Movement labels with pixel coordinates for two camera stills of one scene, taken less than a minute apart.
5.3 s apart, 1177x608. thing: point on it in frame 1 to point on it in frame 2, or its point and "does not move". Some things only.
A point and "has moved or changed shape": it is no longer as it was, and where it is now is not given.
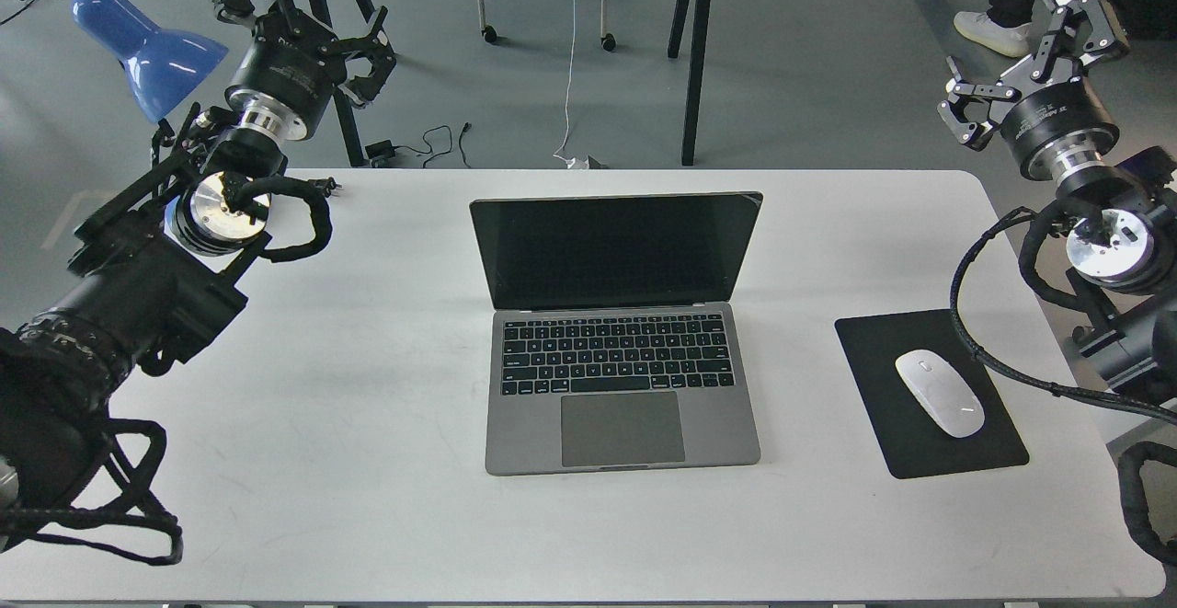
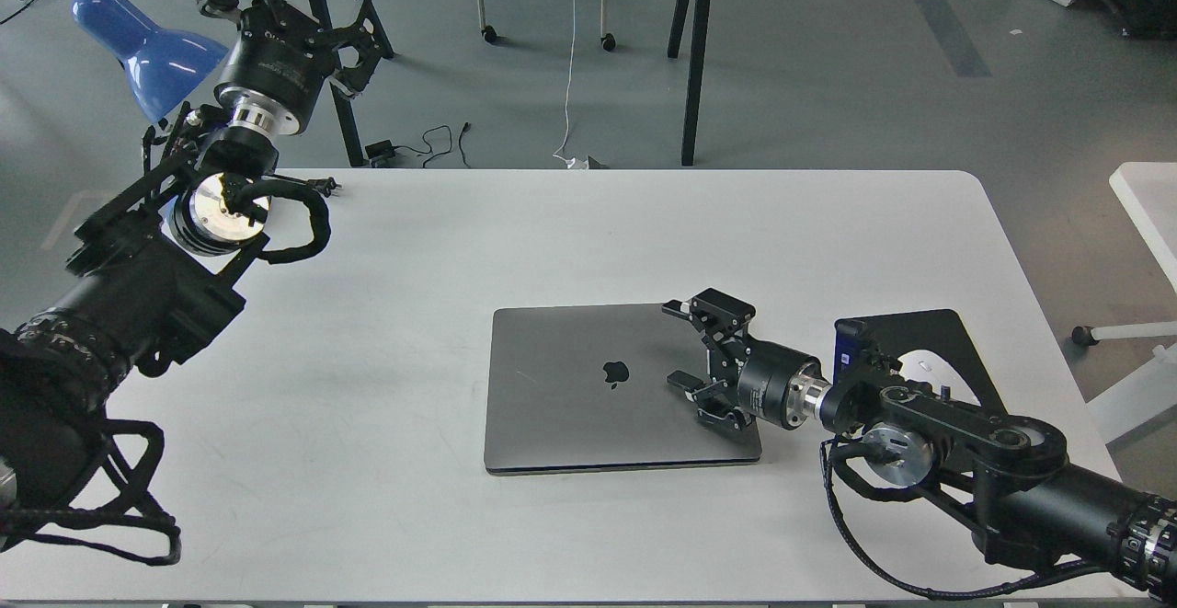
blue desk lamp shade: (164, 66) does not move
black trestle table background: (696, 16) does not move
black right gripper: (1057, 126) to (781, 385)
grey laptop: (612, 349) has moved or changed shape
